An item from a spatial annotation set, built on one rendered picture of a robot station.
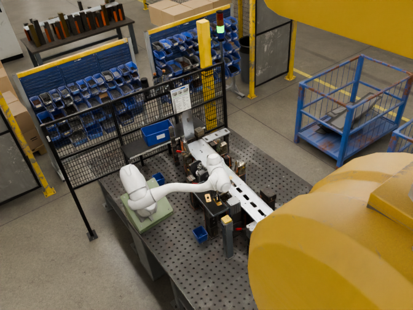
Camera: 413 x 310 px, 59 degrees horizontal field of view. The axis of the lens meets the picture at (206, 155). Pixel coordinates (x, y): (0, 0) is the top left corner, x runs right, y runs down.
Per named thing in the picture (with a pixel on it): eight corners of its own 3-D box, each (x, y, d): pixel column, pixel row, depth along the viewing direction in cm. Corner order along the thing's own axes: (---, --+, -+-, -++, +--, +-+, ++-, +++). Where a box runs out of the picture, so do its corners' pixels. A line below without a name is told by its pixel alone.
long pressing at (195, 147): (292, 225, 283) (292, 224, 282) (268, 238, 275) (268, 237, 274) (201, 138, 377) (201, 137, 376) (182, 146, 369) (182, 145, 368)
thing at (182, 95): (192, 108, 393) (188, 83, 374) (173, 115, 386) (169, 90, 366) (191, 107, 395) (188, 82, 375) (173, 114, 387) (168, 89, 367)
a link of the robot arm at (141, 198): (154, 203, 246) (146, 185, 247) (130, 214, 246) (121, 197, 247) (157, 202, 259) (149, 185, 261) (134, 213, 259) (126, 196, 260)
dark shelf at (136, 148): (206, 127, 389) (206, 125, 387) (128, 160, 357) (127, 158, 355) (196, 118, 404) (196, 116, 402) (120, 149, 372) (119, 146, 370)
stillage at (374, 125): (350, 111, 564) (361, 53, 504) (396, 134, 512) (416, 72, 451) (293, 142, 517) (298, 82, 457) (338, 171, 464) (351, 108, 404)
